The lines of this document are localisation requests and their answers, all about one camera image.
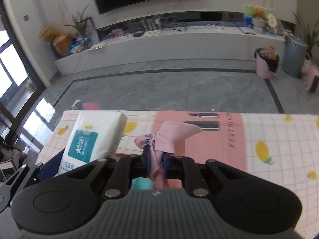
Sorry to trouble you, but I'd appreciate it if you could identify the pink cloth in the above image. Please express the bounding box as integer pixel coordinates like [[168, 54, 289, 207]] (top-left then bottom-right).
[[134, 121, 202, 189]]

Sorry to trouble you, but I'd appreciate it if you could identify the pink small heater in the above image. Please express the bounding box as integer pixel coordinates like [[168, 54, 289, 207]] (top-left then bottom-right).
[[301, 58, 319, 93]]

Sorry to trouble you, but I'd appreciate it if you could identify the white wifi router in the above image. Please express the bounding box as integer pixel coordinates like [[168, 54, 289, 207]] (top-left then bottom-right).
[[141, 17, 162, 36]]

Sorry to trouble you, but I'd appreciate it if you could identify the picture with toys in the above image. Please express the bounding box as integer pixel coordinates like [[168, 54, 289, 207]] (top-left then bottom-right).
[[243, 4, 277, 34]]

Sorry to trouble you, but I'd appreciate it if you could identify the pink trash bin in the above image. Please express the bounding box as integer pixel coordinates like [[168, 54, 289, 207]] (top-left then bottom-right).
[[254, 45, 280, 79]]

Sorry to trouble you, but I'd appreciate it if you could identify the lemon print checked tablecloth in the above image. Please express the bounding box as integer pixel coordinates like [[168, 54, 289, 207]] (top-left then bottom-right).
[[34, 110, 319, 239]]

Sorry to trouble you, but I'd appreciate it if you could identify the teal plush toy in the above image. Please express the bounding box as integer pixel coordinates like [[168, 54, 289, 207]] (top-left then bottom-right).
[[131, 177, 154, 190]]

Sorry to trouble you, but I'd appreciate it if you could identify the green potted plant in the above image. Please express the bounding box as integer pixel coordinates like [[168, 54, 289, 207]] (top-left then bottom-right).
[[64, 4, 91, 42]]

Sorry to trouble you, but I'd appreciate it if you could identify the white tissue pack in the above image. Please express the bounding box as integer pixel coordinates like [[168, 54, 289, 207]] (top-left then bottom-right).
[[57, 110, 128, 175]]

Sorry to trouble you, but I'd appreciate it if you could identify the grey metal trash can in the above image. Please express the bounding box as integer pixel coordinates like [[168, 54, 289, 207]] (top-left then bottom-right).
[[282, 36, 308, 78]]

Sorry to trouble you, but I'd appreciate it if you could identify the orange vase with flowers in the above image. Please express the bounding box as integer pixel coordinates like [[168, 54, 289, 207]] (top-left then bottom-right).
[[38, 24, 73, 57]]

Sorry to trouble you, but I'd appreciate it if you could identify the white marble tv bench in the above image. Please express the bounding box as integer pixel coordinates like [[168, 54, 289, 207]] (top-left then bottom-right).
[[55, 26, 285, 75]]

